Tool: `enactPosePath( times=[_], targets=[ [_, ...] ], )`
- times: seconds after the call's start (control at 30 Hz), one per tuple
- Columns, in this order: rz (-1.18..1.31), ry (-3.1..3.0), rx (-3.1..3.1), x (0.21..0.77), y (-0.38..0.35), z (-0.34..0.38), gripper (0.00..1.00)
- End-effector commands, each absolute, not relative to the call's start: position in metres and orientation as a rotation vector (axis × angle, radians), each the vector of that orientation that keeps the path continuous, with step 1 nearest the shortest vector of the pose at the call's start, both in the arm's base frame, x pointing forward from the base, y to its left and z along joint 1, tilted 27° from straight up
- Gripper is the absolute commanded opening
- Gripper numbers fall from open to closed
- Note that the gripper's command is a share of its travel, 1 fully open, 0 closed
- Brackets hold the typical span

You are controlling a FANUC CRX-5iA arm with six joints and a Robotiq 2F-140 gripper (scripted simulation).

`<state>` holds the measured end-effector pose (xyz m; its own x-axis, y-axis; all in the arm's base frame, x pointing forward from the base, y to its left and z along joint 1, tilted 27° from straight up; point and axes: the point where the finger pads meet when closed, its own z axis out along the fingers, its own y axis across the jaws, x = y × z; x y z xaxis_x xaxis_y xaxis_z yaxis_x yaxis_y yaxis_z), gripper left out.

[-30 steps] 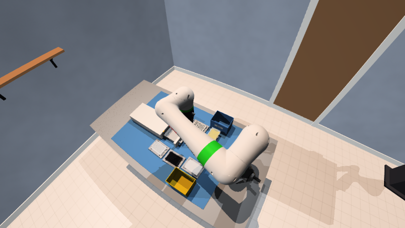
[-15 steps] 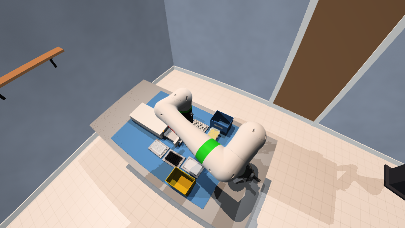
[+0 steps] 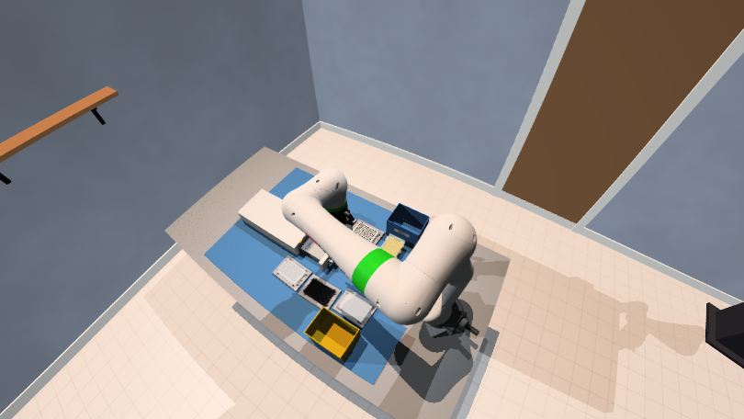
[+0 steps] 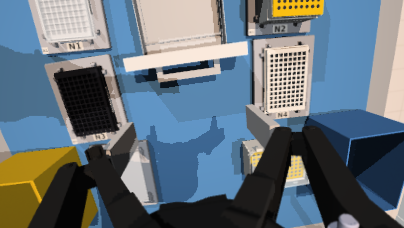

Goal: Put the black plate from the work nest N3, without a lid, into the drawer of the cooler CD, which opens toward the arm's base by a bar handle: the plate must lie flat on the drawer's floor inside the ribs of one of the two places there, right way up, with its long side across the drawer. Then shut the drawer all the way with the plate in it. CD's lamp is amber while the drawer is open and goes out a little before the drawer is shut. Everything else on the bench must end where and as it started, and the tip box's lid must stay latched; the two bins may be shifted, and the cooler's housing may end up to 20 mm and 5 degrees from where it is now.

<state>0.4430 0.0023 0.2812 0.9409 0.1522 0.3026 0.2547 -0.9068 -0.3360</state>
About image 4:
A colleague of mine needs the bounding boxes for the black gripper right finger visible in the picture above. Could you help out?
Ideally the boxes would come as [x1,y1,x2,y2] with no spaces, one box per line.
[214,104,404,228]

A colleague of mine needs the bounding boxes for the blue flat mat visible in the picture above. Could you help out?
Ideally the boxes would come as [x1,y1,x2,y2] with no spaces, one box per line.
[0,0,381,214]

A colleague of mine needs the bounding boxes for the dark blue open-top bin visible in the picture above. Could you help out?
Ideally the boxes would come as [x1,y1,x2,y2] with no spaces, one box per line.
[306,109,404,211]

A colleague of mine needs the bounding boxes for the yellow open-top box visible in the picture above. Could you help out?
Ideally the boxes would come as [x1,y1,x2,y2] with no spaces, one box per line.
[0,146,98,228]

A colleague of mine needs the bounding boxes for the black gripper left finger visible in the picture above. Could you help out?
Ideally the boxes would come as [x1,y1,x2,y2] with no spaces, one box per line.
[27,122,161,228]

